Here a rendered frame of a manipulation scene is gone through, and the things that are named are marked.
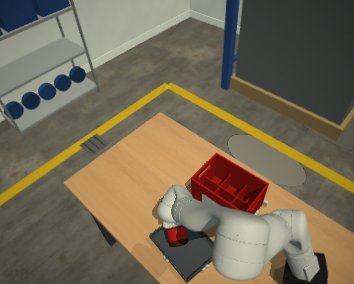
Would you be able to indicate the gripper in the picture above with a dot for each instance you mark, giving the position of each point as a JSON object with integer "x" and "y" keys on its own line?
{"x": 169, "y": 225}

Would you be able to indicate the red divided crate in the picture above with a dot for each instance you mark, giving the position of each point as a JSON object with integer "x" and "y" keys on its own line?
{"x": 223, "y": 181}

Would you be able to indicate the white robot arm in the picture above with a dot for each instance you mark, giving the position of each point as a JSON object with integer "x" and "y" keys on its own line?
{"x": 241, "y": 238}

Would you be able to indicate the dark brown bottle with red label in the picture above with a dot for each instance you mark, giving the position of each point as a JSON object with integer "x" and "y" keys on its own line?
{"x": 177, "y": 236}

